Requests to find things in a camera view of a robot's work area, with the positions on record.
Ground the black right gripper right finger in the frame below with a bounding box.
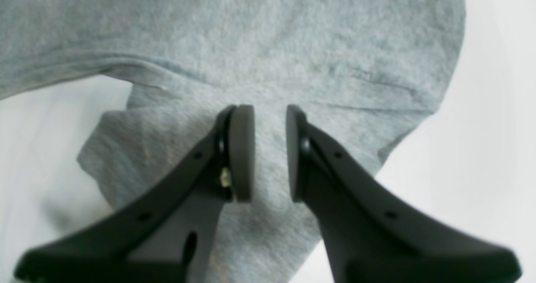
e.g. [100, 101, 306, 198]
[286, 104, 522, 283]

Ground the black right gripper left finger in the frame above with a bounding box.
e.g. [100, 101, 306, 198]
[14, 105, 255, 283]

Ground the grey t-shirt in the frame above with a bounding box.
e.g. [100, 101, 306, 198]
[1, 0, 466, 283]

